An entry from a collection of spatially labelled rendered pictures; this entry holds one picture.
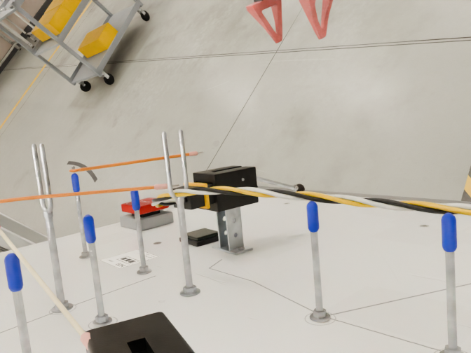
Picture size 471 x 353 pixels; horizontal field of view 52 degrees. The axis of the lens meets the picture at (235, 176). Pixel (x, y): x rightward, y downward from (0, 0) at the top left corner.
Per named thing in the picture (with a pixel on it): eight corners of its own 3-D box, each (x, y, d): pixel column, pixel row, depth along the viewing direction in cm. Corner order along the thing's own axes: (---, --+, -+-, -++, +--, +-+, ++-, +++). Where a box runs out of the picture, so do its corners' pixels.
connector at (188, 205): (225, 199, 51) (223, 181, 51) (189, 210, 48) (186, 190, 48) (207, 197, 53) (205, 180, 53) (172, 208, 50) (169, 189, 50)
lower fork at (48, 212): (47, 309, 41) (21, 144, 39) (67, 302, 42) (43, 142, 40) (57, 315, 40) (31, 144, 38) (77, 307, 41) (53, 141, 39)
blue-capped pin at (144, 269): (154, 271, 49) (144, 188, 47) (141, 275, 48) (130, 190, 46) (147, 268, 50) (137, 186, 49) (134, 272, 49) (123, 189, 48)
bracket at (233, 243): (253, 249, 53) (249, 205, 52) (235, 255, 51) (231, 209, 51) (228, 242, 56) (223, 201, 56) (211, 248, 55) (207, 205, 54)
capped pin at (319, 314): (308, 321, 34) (298, 203, 33) (312, 312, 36) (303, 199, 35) (329, 323, 34) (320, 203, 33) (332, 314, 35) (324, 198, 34)
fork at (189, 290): (193, 287, 43) (176, 129, 41) (205, 291, 42) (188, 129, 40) (174, 293, 42) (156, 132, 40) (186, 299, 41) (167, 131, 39)
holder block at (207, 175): (258, 202, 53) (256, 166, 53) (218, 212, 50) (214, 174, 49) (235, 198, 57) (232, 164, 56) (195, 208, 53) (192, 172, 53)
